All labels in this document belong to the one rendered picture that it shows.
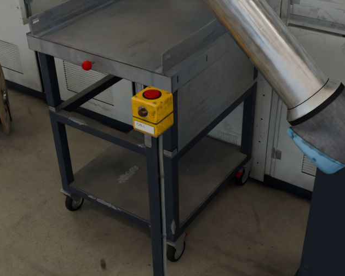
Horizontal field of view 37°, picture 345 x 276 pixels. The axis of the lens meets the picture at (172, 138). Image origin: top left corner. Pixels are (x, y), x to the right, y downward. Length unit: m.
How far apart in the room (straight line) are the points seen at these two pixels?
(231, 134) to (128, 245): 0.70
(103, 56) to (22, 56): 1.53
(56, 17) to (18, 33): 1.16
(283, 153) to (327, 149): 1.13
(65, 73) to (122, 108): 0.41
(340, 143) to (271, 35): 0.28
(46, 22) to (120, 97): 0.90
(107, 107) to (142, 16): 0.94
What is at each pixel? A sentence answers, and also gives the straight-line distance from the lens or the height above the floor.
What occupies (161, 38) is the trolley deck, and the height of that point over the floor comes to 0.85.
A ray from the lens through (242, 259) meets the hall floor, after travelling 2.12.
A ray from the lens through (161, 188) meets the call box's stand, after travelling 1.51.
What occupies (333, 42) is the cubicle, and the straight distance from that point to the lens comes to 2.01.
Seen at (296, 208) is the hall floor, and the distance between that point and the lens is 2.38.
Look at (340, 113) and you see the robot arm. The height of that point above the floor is 0.96.
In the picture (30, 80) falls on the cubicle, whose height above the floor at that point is 0.12.
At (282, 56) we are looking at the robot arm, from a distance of 1.17.
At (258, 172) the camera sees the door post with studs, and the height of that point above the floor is 0.04.
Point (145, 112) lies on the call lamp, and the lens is 1.31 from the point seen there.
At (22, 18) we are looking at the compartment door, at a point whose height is 0.86.
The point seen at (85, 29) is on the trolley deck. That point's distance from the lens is 1.91.
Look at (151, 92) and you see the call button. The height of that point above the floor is 0.91.
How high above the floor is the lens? 1.56
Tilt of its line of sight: 34 degrees down
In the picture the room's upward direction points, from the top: 1 degrees counter-clockwise
